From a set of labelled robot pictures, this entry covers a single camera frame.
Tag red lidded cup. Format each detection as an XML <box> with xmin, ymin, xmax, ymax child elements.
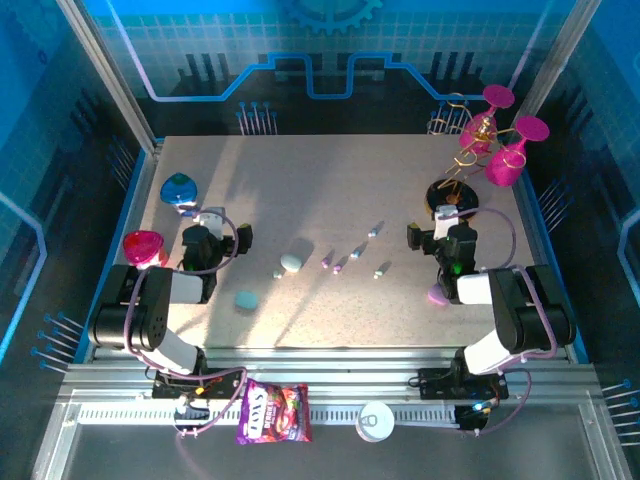
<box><xmin>122</xmin><ymin>230</ymin><xmax>169</xmax><ymax>275</ymax></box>

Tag blue lidded cup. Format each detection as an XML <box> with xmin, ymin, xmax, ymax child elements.
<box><xmin>159</xmin><ymin>172</ymin><xmax>200</xmax><ymax>217</ymax></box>

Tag blue table edge strip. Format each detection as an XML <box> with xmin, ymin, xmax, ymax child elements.
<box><xmin>74</xmin><ymin>144</ymin><xmax>164</xmax><ymax>364</ymax></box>
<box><xmin>515</xmin><ymin>169</ymin><xmax>590</xmax><ymax>364</ymax></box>

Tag pink wine glass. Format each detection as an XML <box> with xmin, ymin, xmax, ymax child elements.
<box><xmin>457</xmin><ymin>83</ymin><xmax>516</xmax><ymax>154</ymax></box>
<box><xmin>483</xmin><ymin>115</ymin><xmax>551</xmax><ymax>189</ymax></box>

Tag purple candy bag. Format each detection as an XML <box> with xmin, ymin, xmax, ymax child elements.
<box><xmin>234</xmin><ymin>378</ymin><xmax>314</xmax><ymax>446</ymax></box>

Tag silver tin can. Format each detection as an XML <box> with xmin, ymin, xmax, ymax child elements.
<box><xmin>354</xmin><ymin>400</ymin><xmax>396</xmax><ymax>443</ymax></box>

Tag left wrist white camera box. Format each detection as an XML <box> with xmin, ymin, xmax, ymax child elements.
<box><xmin>196</xmin><ymin>206</ymin><xmax>227</xmax><ymax>237</ymax></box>

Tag gold wire glass rack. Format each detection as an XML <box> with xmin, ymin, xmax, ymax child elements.
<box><xmin>424</xmin><ymin>92</ymin><xmax>529</xmax><ymax>224</ymax></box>

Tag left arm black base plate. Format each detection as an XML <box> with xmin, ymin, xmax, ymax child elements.
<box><xmin>152</xmin><ymin>367</ymin><xmax>246</xmax><ymax>401</ymax></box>

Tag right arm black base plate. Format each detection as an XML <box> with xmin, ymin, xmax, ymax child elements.
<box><xmin>417</xmin><ymin>367</ymin><xmax>510</xmax><ymax>401</ymax></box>

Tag aluminium frame rail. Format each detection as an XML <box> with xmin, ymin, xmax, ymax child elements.
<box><xmin>59</xmin><ymin>346</ymin><xmax>604</xmax><ymax>404</ymax></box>

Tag grey slotted cable duct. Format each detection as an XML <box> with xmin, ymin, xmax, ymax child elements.
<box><xmin>77</xmin><ymin>405</ymin><xmax>461</xmax><ymax>427</ymax></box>

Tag aluminium frame post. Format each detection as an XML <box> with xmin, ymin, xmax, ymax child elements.
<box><xmin>508</xmin><ymin>0</ymin><xmax>602</xmax><ymax>124</ymax></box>
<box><xmin>55</xmin><ymin>0</ymin><xmax>164</xmax><ymax>154</ymax></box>

